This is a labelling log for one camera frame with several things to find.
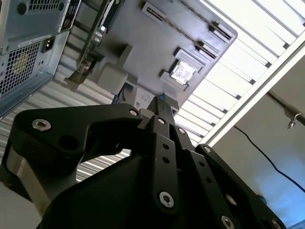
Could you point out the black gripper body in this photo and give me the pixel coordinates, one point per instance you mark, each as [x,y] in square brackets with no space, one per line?
[107,202]

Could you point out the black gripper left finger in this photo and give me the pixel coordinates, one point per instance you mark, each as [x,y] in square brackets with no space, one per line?
[71,124]

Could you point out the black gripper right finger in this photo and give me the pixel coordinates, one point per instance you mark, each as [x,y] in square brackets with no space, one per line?
[214,190]

